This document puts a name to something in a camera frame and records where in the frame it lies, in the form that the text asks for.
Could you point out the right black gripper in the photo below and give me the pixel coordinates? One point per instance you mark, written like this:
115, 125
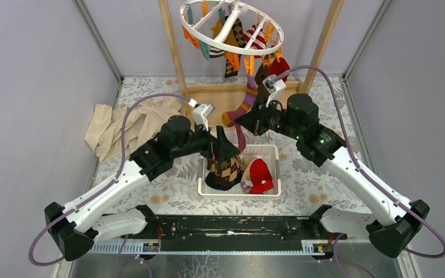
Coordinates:
254, 120

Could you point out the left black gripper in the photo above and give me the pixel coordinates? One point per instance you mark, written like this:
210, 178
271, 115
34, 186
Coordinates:
221, 148

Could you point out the purple orange striped sock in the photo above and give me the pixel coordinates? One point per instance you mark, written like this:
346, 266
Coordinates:
228, 118

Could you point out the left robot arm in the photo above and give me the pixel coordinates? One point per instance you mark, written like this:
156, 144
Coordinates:
76, 226

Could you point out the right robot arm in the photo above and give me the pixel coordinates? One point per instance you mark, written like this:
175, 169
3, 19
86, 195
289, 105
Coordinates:
393, 221

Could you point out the white round clip hanger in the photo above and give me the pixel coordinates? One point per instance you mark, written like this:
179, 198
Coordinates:
208, 24

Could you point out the white plastic basket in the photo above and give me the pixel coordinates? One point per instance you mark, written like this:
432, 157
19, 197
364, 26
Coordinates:
268, 153

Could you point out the wooden hanging rack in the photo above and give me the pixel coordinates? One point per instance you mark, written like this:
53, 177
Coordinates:
226, 94

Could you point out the beige crumpled cloth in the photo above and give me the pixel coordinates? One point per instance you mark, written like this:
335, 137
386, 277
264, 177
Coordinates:
103, 135

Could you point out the brown yellow argyle sock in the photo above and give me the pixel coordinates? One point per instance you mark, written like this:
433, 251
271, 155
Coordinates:
235, 38

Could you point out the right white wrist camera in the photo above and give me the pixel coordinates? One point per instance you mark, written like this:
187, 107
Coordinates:
275, 87

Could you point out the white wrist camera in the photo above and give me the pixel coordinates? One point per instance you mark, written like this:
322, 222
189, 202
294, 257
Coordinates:
275, 87
201, 112

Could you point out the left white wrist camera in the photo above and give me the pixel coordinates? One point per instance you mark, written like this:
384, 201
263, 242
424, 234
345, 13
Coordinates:
201, 112

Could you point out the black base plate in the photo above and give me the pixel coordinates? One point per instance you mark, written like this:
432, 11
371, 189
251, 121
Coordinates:
187, 233

